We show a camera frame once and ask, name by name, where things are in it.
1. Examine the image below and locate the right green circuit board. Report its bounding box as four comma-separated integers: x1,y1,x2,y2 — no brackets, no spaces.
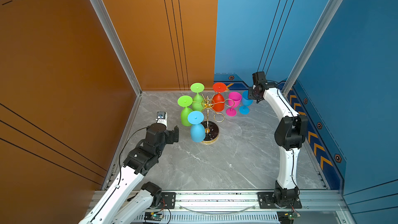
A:
277,212,301,224

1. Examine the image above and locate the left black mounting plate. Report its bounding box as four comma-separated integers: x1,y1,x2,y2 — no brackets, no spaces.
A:
150,192,176,209

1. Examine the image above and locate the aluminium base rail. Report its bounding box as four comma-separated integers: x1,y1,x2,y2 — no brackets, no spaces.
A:
123,190,355,224

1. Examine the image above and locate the black mounting plate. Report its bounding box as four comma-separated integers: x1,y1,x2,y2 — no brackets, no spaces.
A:
150,192,176,209
257,191,303,209

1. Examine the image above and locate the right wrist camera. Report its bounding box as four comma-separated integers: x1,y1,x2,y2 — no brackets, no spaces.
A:
252,71,267,85

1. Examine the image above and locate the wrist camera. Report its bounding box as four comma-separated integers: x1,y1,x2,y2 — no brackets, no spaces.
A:
252,71,267,85
156,111,167,128

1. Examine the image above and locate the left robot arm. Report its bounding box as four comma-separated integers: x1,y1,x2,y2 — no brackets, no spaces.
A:
80,123,179,224

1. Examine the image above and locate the left green circuit board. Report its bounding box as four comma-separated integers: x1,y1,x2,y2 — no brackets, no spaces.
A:
143,212,164,224

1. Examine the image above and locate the green wine glass left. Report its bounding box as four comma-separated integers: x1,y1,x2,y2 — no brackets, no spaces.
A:
177,95,193,127

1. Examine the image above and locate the green wine glass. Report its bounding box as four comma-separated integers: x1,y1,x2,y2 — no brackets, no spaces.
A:
177,95,193,127
190,83,205,112

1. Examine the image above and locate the pink wine glass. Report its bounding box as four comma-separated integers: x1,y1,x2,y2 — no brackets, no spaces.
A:
226,92,242,117

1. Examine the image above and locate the green wine glass back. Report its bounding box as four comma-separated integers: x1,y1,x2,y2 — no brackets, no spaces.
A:
190,83,205,112

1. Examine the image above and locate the gold wine glass rack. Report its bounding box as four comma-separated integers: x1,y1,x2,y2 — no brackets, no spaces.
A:
202,93,225,145

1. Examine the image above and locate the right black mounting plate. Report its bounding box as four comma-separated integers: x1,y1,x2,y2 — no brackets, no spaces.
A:
257,191,303,209

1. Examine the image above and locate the blue wine glass front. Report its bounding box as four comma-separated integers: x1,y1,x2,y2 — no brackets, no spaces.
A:
188,111,206,143

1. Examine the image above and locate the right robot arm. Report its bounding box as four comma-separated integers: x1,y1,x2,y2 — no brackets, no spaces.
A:
248,80,308,208

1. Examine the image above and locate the green circuit board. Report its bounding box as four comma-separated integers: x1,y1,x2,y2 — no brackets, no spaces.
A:
143,212,164,224
277,212,301,224

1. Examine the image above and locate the red wine glass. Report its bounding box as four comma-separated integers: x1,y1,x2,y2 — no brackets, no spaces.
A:
212,82,227,113

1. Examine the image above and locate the blue wine glass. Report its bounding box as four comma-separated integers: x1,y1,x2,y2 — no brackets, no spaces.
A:
239,91,253,115
188,111,206,143

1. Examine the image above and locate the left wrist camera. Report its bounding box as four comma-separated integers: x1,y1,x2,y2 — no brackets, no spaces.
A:
156,111,167,128

